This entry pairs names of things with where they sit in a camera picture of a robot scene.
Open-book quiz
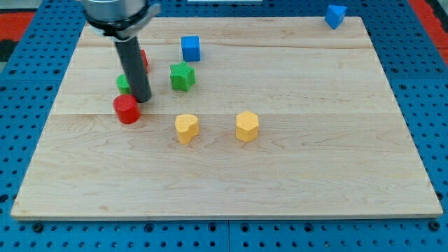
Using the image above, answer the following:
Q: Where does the yellow hexagon block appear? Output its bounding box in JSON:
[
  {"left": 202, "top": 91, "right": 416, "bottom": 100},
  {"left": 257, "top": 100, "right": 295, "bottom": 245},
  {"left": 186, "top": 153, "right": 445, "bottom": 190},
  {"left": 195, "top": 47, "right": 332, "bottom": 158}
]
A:
[{"left": 236, "top": 111, "right": 259, "bottom": 143}]

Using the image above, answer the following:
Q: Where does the blue cube block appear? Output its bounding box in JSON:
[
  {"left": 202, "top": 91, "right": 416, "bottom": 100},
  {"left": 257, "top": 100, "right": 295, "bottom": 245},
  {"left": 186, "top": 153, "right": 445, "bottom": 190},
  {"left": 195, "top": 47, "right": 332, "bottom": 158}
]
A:
[{"left": 181, "top": 36, "right": 201, "bottom": 62}]

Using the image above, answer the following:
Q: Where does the green cylinder block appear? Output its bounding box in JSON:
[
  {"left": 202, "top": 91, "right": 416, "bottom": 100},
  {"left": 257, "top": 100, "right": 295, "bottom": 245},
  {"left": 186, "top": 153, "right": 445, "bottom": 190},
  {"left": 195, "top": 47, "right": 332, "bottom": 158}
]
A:
[{"left": 115, "top": 73, "right": 130, "bottom": 95}]

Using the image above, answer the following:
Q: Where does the light wooden board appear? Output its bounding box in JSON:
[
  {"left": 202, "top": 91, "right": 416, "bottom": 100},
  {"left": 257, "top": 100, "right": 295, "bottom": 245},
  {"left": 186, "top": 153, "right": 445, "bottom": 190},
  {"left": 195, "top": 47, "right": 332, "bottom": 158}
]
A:
[{"left": 11, "top": 17, "right": 443, "bottom": 221}]

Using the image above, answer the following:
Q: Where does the blue triangle block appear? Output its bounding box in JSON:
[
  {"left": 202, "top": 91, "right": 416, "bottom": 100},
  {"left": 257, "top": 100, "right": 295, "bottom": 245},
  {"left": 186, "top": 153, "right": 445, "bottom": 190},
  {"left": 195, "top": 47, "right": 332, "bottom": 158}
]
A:
[{"left": 324, "top": 5, "right": 348, "bottom": 29}]

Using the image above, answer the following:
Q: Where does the green star block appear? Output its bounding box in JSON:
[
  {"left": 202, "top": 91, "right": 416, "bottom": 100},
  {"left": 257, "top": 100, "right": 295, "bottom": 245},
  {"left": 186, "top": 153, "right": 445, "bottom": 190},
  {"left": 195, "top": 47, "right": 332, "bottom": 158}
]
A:
[{"left": 169, "top": 61, "right": 196, "bottom": 92}]

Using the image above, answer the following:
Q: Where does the yellow heart block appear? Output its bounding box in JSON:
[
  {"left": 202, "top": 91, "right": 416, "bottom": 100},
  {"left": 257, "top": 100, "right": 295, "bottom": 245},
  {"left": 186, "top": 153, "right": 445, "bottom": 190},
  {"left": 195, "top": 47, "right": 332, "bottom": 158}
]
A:
[{"left": 175, "top": 114, "right": 200, "bottom": 144}]

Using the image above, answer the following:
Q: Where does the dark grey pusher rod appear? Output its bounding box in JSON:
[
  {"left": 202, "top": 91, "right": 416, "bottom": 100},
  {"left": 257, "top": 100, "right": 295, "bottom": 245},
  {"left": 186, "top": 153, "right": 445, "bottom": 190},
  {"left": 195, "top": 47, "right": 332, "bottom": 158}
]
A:
[{"left": 115, "top": 37, "right": 152, "bottom": 103}]

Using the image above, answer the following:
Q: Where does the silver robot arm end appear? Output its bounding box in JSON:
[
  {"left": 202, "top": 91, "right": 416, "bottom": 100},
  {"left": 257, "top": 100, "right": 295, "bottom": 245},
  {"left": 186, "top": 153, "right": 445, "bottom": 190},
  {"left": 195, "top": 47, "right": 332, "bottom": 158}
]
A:
[{"left": 80, "top": 0, "right": 161, "bottom": 42}]

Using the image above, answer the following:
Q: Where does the red block behind rod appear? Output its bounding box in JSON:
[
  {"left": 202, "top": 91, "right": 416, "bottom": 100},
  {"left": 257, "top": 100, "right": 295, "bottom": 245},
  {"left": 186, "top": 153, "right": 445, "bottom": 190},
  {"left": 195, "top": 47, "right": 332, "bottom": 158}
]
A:
[{"left": 140, "top": 49, "right": 150, "bottom": 74}]

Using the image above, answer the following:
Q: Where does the red cylinder block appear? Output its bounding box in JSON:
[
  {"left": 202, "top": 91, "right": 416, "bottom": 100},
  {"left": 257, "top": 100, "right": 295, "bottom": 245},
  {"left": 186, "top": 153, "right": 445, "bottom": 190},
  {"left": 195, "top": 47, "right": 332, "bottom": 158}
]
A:
[{"left": 113, "top": 94, "right": 141, "bottom": 124}]

